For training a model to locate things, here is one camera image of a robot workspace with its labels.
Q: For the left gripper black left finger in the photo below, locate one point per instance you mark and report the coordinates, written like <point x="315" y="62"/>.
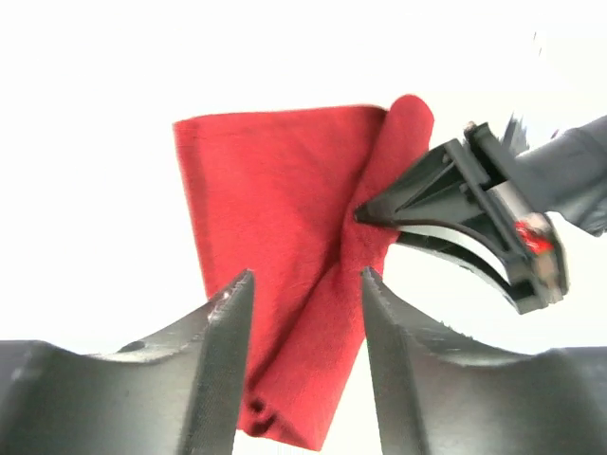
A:
<point x="176" y="391"/>

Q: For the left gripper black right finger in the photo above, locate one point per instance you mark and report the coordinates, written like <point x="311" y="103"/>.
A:
<point x="440" y="392"/>

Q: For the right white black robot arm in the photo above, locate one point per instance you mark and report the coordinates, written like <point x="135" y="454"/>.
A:
<point x="482" y="202"/>

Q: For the dark red cloth napkin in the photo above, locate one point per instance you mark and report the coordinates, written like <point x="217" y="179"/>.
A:
<point x="276" y="192"/>

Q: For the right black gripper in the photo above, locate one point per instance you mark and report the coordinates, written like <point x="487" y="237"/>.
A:
<point x="433" y="193"/>

